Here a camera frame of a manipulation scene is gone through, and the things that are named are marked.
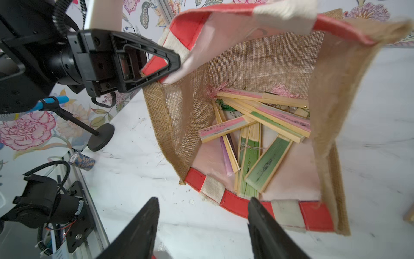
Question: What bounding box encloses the pink fan with tassel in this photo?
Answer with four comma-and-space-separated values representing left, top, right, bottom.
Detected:
206, 82, 309, 109

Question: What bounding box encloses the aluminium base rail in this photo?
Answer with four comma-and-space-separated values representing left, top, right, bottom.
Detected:
44, 165, 109, 259

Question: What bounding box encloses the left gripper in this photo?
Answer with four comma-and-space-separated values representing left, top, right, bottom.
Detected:
67, 29, 181, 97

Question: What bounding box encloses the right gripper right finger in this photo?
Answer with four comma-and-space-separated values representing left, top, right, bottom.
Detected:
248, 198, 309, 259

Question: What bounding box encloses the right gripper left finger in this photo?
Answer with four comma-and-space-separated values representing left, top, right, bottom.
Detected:
97, 197, 160, 259

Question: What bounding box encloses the green folding fan lower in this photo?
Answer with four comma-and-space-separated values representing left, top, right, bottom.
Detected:
244, 135, 293, 193

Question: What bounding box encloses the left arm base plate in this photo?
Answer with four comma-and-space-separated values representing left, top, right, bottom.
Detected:
62, 181, 95, 253

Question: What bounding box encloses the pink green folding fan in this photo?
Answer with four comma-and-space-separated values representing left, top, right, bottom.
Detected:
198, 115, 257, 143

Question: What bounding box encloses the purple folding fan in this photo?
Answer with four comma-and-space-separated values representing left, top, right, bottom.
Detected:
212, 101, 240, 177

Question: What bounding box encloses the black stand with blue pen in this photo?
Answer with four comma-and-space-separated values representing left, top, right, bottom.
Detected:
28, 96, 115, 152

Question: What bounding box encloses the black corrugated cable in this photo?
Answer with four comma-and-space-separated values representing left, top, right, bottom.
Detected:
51, 0, 88, 36

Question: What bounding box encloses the green fan with thread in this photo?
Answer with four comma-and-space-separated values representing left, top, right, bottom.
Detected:
235, 123, 262, 199

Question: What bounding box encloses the red burlap tote bag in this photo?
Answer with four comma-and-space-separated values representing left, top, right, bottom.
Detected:
143, 1, 414, 236

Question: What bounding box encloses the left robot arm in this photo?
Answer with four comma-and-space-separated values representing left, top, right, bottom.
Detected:
1, 1, 181, 114

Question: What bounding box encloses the patterned paper cup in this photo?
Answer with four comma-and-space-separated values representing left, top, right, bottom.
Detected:
69, 152, 96, 171

